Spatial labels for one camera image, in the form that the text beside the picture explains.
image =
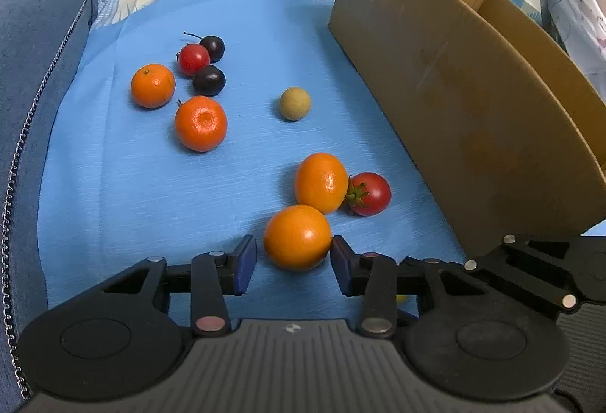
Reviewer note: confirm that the orange mandarin with dimple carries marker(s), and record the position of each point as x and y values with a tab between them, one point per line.
200	123

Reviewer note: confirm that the blue fan-pattern sofa cover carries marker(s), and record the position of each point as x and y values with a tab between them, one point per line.
118	186

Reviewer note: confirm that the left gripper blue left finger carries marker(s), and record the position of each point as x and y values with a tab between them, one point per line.
214	275

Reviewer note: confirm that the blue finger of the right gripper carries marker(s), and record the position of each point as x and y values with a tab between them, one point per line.
546	276

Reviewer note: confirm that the brown cardboard box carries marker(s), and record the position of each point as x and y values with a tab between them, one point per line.
507	133

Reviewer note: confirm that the pale floral bedsheet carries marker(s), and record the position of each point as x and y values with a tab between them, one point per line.
581	26

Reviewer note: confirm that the dark cherry with stem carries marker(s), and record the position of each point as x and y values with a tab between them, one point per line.
213	44

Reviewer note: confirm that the red cherry tomato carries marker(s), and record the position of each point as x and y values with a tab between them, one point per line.
191	58
368	194

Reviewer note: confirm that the dark cherry stemless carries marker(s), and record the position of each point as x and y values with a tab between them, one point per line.
209	81

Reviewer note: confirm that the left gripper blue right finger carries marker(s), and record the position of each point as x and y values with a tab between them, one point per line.
372	276

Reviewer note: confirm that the tan longan fruit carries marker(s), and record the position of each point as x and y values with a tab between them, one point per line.
295	104

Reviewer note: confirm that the orange kumquat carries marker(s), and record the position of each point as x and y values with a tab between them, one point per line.
321	181

